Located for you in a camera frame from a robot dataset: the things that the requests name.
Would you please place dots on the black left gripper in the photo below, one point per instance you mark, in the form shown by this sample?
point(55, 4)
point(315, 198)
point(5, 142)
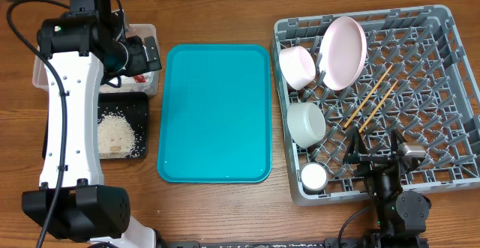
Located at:
point(140, 63)

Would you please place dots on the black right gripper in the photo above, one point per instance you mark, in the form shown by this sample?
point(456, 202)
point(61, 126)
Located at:
point(370, 163)

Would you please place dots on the tissue with red wrapper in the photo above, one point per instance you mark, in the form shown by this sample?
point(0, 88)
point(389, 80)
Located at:
point(140, 78)

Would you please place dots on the white cup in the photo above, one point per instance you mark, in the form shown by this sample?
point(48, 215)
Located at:
point(314, 177)

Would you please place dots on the grey bowl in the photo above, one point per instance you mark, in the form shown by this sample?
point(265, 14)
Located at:
point(306, 124)

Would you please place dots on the wooden chopstick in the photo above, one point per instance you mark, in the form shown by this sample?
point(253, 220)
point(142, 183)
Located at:
point(362, 128)
point(367, 98)

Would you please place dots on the rice pile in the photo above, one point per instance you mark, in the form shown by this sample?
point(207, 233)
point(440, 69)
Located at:
point(116, 137)

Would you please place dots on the large pink plate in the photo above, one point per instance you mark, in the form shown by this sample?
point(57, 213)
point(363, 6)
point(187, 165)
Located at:
point(344, 52)

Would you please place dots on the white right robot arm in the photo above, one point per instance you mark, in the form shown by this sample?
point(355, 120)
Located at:
point(401, 215)

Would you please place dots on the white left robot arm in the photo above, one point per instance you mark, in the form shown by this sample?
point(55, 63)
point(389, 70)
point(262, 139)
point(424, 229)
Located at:
point(83, 49)

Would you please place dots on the grey dishwasher rack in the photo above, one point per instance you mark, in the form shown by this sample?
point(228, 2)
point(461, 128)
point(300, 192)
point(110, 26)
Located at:
point(435, 103)

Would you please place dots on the clear plastic bin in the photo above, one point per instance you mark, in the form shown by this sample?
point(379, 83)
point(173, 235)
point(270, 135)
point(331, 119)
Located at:
point(39, 77)

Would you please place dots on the black tray bin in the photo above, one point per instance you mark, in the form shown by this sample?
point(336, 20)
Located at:
point(135, 107)

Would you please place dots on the teal serving tray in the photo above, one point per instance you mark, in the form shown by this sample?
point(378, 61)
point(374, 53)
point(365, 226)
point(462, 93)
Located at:
point(216, 121)

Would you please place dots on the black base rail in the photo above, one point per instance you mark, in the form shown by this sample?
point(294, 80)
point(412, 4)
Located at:
point(262, 244)

